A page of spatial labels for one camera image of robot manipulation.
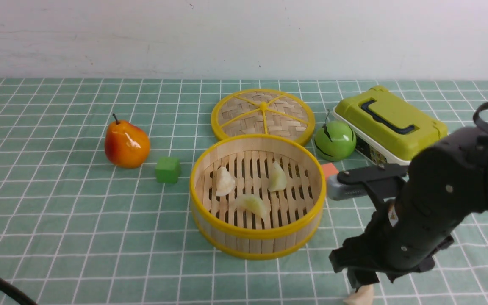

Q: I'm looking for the green cube block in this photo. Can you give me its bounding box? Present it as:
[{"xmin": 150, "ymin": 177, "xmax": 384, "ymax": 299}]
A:
[{"xmin": 155, "ymin": 156, "xmax": 181, "ymax": 184}]

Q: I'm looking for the pale dumpling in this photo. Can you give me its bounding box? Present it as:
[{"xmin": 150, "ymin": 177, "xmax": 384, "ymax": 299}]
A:
[
  {"xmin": 269, "ymin": 161, "xmax": 287, "ymax": 192},
  {"xmin": 216, "ymin": 166, "xmax": 236, "ymax": 197},
  {"xmin": 234, "ymin": 194, "xmax": 269, "ymax": 219},
  {"xmin": 343, "ymin": 285, "xmax": 374, "ymax": 305}
]

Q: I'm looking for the orange cube block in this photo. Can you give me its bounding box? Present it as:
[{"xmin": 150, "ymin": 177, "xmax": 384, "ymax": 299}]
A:
[{"xmin": 321, "ymin": 163, "xmax": 339, "ymax": 180}]

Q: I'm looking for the woven bamboo steamer lid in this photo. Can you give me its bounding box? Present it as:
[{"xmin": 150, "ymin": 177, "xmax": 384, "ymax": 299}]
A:
[{"xmin": 211, "ymin": 89, "xmax": 316, "ymax": 146}]

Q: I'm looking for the green lid white lunch box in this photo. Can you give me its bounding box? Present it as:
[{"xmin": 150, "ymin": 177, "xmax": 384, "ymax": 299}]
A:
[{"xmin": 333, "ymin": 85, "xmax": 449, "ymax": 165}]

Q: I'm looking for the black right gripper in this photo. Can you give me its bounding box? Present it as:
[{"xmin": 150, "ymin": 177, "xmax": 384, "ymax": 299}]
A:
[{"xmin": 329, "ymin": 186, "xmax": 455, "ymax": 291}]

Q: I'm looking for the green checkered tablecloth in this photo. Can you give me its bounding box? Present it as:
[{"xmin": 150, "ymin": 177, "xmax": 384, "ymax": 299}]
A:
[{"xmin": 0, "ymin": 78, "xmax": 488, "ymax": 305}]

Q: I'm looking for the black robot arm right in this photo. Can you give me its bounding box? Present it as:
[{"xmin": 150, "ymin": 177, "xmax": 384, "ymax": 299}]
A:
[{"xmin": 327, "ymin": 102, "xmax": 488, "ymax": 291}]

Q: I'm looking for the green apple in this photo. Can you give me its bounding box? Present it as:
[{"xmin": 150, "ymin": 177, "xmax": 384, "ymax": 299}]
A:
[{"xmin": 313, "ymin": 111, "xmax": 357, "ymax": 161}]

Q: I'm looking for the bamboo steamer tray yellow rim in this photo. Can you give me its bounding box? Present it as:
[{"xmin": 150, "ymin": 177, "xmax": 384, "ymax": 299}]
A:
[{"xmin": 189, "ymin": 134, "xmax": 327, "ymax": 259}]

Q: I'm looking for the orange red pear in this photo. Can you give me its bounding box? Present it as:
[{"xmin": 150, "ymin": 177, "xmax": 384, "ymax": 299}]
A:
[{"xmin": 104, "ymin": 113, "xmax": 150, "ymax": 169}]

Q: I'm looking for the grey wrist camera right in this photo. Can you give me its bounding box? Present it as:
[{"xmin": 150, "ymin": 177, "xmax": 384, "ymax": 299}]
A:
[{"xmin": 326, "ymin": 164, "xmax": 410, "ymax": 201}]

